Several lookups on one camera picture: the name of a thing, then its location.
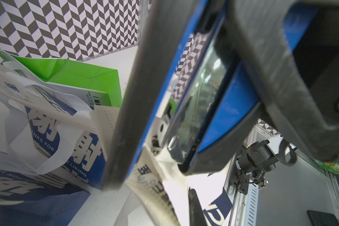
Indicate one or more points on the cream paper receipt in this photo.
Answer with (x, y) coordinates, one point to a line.
(105, 118)

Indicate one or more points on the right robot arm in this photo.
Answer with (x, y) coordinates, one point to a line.
(256, 160)

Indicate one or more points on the green white bag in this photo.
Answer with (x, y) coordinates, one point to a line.
(94, 85)

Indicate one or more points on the blue black stapler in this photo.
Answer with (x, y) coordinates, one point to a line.
(211, 104)

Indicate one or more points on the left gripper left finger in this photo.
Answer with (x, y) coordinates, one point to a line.
(167, 29)

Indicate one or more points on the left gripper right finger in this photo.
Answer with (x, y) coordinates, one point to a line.
(257, 29)

